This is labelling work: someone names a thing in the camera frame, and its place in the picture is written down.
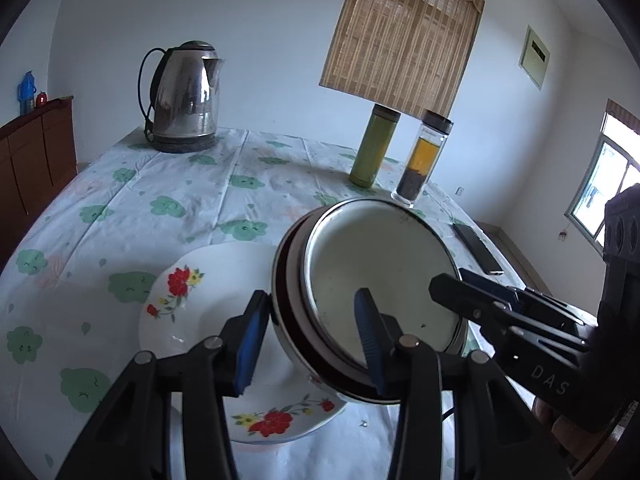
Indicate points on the pale green wall panel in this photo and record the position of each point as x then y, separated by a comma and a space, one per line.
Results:
534, 57

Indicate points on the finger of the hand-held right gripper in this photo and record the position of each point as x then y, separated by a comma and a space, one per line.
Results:
490, 285
460, 295

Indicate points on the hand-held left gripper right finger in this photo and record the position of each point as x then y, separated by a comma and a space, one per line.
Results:
370, 340

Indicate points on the black kettle base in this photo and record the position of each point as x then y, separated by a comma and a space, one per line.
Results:
182, 142

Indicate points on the glass window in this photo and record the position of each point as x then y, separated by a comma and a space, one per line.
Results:
605, 185

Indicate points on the red flower white plate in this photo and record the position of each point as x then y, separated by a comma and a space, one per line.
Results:
200, 310

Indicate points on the bamboo window valance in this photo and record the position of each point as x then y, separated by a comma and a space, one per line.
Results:
622, 115

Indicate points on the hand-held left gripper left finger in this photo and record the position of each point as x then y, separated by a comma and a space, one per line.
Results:
250, 340

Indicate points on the stainless steel electric kettle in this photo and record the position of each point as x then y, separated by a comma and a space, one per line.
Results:
185, 95

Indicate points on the blue water jug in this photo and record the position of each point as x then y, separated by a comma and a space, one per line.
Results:
27, 90

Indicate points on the bamboo window blind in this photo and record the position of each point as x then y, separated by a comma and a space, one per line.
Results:
400, 35

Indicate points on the small red ornament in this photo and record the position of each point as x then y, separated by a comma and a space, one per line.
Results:
41, 99

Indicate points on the black smartphone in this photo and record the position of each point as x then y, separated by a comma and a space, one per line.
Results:
477, 247

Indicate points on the glass tea bottle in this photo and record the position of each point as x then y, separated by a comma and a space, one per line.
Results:
422, 160

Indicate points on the green cloud print tablecloth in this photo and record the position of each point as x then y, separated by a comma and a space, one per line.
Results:
150, 240

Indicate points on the person's right hand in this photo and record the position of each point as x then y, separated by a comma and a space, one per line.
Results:
575, 440

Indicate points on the stainless steel bowl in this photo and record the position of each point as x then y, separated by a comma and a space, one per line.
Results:
300, 355

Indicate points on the green thermos bottle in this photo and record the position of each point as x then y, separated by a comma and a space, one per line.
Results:
372, 145

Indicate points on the brown wooden sideboard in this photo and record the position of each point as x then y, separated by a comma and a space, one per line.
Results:
30, 160

